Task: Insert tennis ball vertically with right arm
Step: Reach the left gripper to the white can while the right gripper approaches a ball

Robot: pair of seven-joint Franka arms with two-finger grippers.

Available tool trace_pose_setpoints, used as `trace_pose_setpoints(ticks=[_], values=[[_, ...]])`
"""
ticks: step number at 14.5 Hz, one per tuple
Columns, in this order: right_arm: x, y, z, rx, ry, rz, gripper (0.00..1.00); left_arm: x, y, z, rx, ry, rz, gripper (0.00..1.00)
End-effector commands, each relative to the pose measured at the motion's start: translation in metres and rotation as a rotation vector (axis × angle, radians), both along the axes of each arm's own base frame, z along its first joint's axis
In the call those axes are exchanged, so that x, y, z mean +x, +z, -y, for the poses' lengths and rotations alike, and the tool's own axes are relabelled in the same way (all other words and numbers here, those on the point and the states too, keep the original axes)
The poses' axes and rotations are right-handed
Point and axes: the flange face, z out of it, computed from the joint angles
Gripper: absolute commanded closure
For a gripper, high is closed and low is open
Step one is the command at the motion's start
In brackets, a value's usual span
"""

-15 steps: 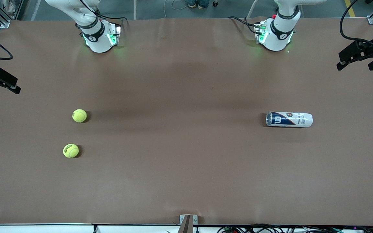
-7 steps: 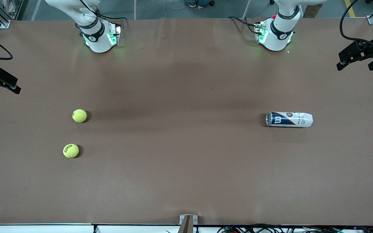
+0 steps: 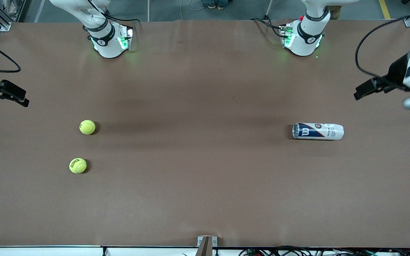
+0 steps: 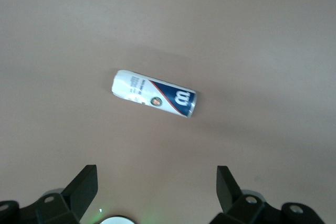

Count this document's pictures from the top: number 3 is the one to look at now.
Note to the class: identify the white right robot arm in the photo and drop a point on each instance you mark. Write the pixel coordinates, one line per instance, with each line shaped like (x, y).
(107, 42)

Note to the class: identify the white blue tennis ball can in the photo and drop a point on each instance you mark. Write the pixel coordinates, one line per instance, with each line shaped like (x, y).
(319, 131)

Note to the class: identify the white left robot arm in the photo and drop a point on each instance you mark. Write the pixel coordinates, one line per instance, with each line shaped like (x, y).
(306, 39)

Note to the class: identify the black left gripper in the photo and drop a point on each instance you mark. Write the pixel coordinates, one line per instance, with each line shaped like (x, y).
(396, 74)

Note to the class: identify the plain yellow tennis ball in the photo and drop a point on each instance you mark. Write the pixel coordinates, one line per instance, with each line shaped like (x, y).
(87, 127)

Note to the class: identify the person in blue jeans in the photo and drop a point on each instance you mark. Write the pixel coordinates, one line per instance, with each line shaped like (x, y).
(214, 3)

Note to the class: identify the metal table edge bracket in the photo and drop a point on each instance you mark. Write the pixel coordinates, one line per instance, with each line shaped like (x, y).
(200, 241)

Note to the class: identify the thin white pole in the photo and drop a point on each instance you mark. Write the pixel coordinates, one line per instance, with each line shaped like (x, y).
(148, 10)

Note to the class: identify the yellow tennis ball black print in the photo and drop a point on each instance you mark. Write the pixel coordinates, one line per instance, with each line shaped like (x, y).
(78, 166)

